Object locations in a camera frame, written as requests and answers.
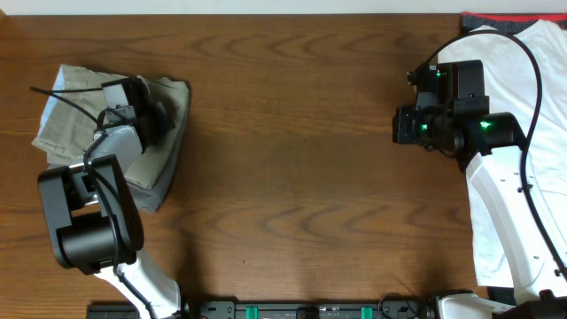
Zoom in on olive green shorts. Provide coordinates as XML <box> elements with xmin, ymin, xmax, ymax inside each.
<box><xmin>32</xmin><ymin>65</ymin><xmax>190</xmax><ymax>189</ymax></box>

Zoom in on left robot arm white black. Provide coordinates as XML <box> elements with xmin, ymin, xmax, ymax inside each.
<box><xmin>37</xmin><ymin>77</ymin><xmax>190</xmax><ymax>318</ymax></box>

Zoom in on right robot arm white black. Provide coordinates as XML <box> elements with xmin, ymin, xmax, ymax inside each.
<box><xmin>392</xmin><ymin>69</ymin><xmax>566</xmax><ymax>318</ymax></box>

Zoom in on folded grey shorts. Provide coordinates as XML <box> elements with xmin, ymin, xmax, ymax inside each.
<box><xmin>48</xmin><ymin>90</ymin><xmax>192</xmax><ymax>214</ymax></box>

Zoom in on white t-shirt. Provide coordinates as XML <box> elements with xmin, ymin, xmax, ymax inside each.
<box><xmin>437</xmin><ymin>19</ymin><xmax>567</xmax><ymax>289</ymax></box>

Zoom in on dark garment with red trim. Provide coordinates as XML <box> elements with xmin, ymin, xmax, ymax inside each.
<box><xmin>460</xmin><ymin>12</ymin><xmax>566</xmax><ymax>35</ymax></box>

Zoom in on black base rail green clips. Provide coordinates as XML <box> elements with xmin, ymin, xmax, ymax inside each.
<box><xmin>86</xmin><ymin>294</ymin><xmax>438</xmax><ymax>319</ymax></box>

